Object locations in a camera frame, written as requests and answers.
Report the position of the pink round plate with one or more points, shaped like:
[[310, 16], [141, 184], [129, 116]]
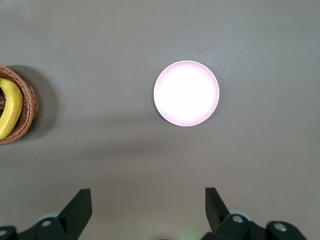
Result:
[[186, 93]]

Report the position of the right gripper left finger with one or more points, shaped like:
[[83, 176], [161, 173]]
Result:
[[72, 220]]

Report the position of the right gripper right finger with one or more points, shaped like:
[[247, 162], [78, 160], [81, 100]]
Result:
[[220, 220]]

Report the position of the yellow banana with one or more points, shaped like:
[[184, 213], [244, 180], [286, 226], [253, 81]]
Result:
[[13, 105]]

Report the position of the brown wicker basket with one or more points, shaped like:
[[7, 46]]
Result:
[[28, 105]]

